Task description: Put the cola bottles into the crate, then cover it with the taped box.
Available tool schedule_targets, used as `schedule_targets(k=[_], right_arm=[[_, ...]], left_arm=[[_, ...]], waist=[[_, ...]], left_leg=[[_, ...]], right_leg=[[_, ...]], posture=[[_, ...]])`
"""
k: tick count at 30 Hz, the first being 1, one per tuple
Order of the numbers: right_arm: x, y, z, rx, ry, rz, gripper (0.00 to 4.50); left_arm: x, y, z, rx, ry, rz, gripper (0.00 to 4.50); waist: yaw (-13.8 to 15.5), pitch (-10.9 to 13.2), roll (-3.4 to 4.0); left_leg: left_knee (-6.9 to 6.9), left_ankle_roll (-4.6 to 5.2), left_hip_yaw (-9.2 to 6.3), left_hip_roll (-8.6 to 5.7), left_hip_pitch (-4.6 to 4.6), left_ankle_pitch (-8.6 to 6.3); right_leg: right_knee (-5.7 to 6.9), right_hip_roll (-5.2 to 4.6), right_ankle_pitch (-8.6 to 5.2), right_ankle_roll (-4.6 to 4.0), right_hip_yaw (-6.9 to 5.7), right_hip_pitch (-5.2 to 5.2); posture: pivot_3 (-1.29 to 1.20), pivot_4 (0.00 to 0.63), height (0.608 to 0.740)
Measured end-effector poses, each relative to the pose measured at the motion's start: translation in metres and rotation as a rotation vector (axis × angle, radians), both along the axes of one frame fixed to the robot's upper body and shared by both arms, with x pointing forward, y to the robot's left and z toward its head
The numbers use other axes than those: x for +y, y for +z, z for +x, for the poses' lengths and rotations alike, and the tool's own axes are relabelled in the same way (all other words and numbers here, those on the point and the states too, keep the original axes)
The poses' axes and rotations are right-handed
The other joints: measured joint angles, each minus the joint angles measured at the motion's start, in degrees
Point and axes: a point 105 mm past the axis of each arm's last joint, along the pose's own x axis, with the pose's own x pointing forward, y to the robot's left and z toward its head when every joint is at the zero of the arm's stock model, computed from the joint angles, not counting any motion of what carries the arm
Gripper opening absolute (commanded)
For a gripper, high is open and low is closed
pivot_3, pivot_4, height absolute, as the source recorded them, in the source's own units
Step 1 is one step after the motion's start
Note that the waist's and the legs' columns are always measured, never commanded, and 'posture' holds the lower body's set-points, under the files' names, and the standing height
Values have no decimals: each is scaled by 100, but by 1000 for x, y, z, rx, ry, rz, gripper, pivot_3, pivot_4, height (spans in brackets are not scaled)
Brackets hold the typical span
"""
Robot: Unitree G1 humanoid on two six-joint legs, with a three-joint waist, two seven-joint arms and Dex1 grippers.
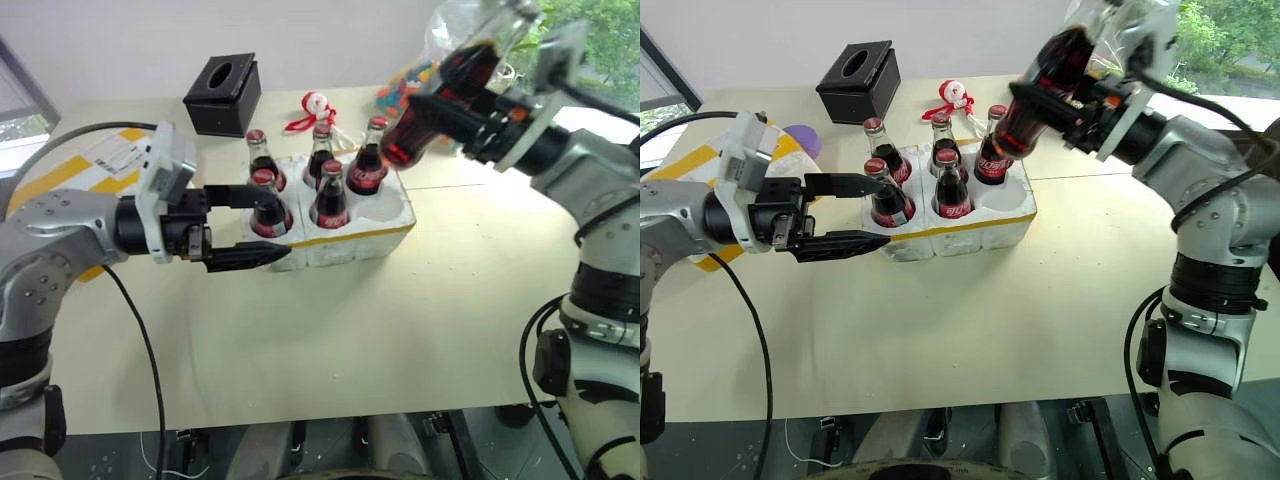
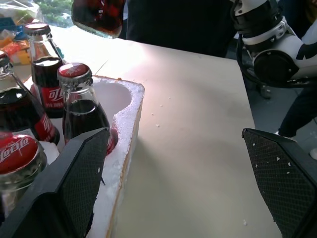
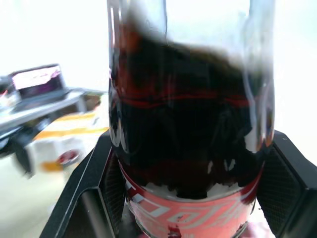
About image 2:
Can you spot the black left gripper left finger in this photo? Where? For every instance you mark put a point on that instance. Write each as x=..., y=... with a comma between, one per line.
x=76, y=173

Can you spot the person in black clothing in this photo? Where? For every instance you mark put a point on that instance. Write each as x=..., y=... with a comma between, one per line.
x=178, y=22

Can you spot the glass cola bottle red cap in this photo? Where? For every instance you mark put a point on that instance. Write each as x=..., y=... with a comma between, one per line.
x=17, y=151
x=81, y=111
x=47, y=74
x=17, y=109

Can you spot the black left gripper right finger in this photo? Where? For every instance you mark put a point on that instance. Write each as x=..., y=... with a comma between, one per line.
x=284, y=178

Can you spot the silver robot body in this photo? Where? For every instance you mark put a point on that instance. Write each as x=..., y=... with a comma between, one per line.
x=272, y=32

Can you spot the white foam bottle crate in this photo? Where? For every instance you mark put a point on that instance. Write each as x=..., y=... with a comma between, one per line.
x=123, y=148

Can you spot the yellow orange package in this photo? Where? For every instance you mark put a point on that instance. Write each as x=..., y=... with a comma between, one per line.
x=18, y=50

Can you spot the glass cola bottle red label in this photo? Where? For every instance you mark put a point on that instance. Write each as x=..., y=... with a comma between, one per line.
x=99, y=15

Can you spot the clear plastic bag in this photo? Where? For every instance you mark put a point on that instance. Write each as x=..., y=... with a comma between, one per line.
x=22, y=10

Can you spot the white shoe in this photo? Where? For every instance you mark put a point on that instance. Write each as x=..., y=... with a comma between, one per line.
x=313, y=153

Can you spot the dark trousered person leg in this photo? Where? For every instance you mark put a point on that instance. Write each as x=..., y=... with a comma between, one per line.
x=302, y=109

